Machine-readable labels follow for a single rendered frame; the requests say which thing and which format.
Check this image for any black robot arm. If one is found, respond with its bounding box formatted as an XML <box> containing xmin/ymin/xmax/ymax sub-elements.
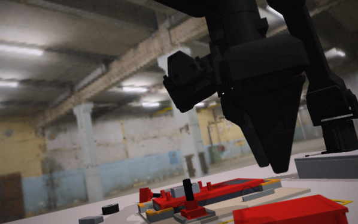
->
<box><xmin>154</xmin><ymin>0</ymin><xmax>358</xmax><ymax>154</ymax></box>

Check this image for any red rectangular shell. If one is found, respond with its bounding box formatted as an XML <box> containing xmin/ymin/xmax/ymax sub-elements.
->
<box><xmin>232</xmin><ymin>195</ymin><xmax>349</xmax><ymax>224</ymax></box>

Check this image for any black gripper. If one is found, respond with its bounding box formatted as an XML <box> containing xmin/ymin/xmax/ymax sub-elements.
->
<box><xmin>209</xmin><ymin>11</ymin><xmax>310</xmax><ymax>174</ymax></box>

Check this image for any black short cylinder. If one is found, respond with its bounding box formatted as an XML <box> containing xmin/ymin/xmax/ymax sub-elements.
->
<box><xmin>102</xmin><ymin>204</ymin><xmax>120</xmax><ymax>215</ymax></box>

